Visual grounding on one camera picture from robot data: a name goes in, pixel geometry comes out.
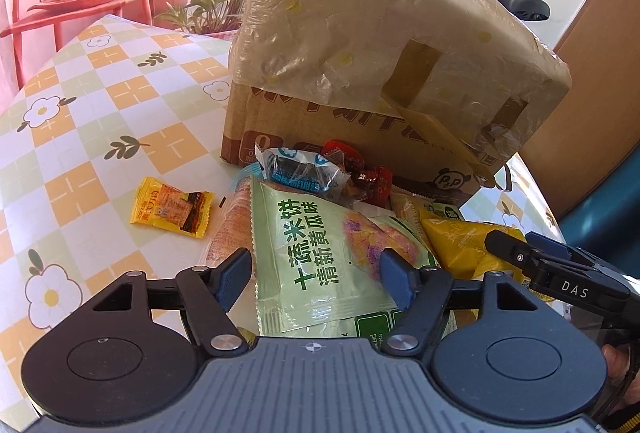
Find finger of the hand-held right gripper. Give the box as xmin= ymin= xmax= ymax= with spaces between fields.
xmin=525 ymin=231 xmax=620 ymax=274
xmin=484 ymin=229 xmax=551 ymax=278

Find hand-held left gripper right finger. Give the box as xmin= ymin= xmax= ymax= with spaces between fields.
xmin=379 ymin=248 xmax=540 ymax=357

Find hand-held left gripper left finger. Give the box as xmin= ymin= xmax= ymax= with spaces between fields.
xmin=92 ymin=247 xmax=252 ymax=359

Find large yellow snack packet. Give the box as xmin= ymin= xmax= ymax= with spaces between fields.
xmin=419 ymin=212 xmax=531 ymax=286

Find orange bread packet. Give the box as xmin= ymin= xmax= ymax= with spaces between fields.
xmin=201 ymin=164 xmax=257 ymax=281

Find green rice cracker packet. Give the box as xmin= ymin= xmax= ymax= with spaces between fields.
xmin=250 ymin=176 xmax=441 ymax=339

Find blue and white clear packet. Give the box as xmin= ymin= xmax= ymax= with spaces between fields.
xmin=255 ymin=146 xmax=353 ymax=201

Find taped brown cardboard box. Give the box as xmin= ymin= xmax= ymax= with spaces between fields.
xmin=219 ymin=0 xmax=572 ymax=209

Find person's right hand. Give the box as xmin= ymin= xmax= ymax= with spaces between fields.
xmin=601 ymin=343 xmax=632 ymax=384

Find small yellow snack packet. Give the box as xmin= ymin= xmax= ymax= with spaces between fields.
xmin=130 ymin=177 xmax=216 ymax=240

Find brown wooden panel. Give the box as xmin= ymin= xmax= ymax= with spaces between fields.
xmin=520 ymin=0 xmax=640 ymax=220

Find checked floral tablecloth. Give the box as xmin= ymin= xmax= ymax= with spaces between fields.
xmin=0 ymin=13 xmax=571 ymax=433

